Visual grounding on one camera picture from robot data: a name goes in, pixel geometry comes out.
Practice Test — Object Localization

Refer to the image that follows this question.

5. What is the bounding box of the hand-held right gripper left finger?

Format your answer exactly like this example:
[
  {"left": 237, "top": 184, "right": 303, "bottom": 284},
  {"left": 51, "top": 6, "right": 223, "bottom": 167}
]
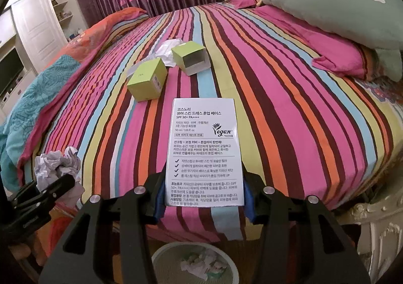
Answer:
[{"left": 38, "top": 172, "right": 167, "bottom": 284}]

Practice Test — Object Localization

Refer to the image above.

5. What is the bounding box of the orange and teal quilt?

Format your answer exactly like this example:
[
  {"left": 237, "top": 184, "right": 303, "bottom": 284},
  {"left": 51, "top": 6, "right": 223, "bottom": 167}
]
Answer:
[{"left": 0, "top": 7, "right": 148, "bottom": 190}]

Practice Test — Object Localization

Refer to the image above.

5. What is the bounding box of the white television cabinet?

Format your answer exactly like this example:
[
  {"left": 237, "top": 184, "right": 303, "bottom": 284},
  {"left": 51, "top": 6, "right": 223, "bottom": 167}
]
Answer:
[{"left": 0, "top": 10, "right": 35, "bottom": 121}]

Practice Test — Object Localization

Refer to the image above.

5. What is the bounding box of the white wardrobe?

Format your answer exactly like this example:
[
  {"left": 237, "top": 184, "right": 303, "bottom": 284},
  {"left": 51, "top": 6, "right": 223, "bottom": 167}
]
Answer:
[{"left": 11, "top": 0, "right": 76, "bottom": 74}]

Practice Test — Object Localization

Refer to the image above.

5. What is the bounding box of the large paper ball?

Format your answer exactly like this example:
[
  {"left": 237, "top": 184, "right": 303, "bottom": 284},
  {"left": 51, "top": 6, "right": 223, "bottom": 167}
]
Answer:
[{"left": 34, "top": 146, "right": 82, "bottom": 192}]

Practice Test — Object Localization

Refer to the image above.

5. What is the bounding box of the floral bed skirt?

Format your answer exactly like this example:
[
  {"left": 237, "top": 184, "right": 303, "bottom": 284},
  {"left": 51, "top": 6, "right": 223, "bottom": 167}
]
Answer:
[{"left": 356, "top": 76, "right": 403, "bottom": 209}]

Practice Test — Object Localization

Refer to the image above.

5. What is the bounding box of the white printed carton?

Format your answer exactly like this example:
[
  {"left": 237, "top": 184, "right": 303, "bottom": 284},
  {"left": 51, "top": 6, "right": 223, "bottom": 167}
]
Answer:
[{"left": 165, "top": 98, "right": 245, "bottom": 207}]

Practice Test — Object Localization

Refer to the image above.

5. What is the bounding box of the striped bedsheet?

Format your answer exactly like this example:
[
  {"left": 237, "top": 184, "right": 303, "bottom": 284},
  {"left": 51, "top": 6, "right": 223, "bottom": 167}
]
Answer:
[{"left": 19, "top": 1, "right": 403, "bottom": 240}]

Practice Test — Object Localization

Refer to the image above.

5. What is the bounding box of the green plush pillow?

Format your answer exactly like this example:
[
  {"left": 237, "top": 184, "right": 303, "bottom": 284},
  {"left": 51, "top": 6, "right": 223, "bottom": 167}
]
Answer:
[{"left": 261, "top": 0, "right": 403, "bottom": 81}]

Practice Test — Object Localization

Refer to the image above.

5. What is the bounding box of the small pink pillow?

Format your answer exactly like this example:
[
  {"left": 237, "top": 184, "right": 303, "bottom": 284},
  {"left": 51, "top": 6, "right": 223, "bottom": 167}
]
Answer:
[{"left": 231, "top": 0, "right": 257, "bottom": 9}]

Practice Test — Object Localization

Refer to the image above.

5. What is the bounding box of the white plastic mesh basket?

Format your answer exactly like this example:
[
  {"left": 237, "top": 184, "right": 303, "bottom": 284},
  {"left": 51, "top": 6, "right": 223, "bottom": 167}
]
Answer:
[{"left": 151, "top": 241, "right": 240, "bottom": 284}]

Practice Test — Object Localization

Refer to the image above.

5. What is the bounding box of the light green box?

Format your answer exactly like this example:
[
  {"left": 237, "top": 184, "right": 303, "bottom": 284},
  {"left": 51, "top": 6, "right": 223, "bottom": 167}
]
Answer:
[
  {"left": 127, "top": 58, "right": 167, "bottom": 102},
  {"left": 171, "top": 41, "right": 210, "bottom": 76}
]

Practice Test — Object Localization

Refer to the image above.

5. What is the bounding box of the large pink pillow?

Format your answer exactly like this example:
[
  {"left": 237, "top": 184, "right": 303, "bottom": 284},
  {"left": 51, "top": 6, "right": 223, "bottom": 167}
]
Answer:
[{"left": 255, "top": 4, "right": 375, "bottom": 78}]

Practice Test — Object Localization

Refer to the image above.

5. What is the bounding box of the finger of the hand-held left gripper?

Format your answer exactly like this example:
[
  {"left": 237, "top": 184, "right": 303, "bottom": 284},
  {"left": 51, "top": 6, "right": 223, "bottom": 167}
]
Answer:
[
  {"left": 9, "top": 181, "right": 37, "bottom": 201},
  {"left": 14, "top": 173, "right": 85, "bottom": 214}
]

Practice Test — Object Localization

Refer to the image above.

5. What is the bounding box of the white tissue paper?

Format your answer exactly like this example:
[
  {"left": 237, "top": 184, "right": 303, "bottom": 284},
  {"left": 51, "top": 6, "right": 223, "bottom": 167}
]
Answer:
[{"left": 156, "top": 39, "right": 183, "bottom": 67}]

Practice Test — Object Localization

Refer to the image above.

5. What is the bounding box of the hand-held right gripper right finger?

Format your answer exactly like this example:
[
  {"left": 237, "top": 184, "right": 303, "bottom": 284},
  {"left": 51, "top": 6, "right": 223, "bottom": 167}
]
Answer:
[{"left": 242, "top": 171, "right": 372, "bottom": 284}]

